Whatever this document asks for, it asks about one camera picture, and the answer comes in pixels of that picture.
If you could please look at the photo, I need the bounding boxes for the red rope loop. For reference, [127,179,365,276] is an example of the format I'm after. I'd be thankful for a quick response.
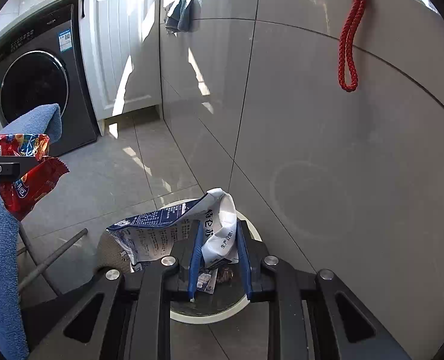
[337,0,370,93]

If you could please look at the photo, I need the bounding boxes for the dark grey washing machine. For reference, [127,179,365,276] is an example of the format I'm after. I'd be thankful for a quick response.
[0,2,97,156]

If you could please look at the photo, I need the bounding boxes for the brown snack bag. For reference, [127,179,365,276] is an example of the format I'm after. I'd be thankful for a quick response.
[215,267,234,284]

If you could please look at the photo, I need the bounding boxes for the blue cloth on sill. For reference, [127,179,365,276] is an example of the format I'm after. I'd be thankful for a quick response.
[165,0,201,33]

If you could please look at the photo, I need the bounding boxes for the white blue milk carton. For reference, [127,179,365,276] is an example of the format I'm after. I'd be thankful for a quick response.
[106,188,238,270]

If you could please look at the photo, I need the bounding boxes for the red snack bag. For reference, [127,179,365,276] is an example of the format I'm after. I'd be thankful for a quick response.
[0,133,69,220]

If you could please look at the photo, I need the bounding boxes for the blue terry towel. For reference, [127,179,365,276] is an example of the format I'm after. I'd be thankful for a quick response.
[0,103,62,359]

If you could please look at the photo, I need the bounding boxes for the white cabinet door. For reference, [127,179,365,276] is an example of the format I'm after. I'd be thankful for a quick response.
[79,0,162,133]

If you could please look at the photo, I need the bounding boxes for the round white trash bin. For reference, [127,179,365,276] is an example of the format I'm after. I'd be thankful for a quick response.
[150,212,249,325]

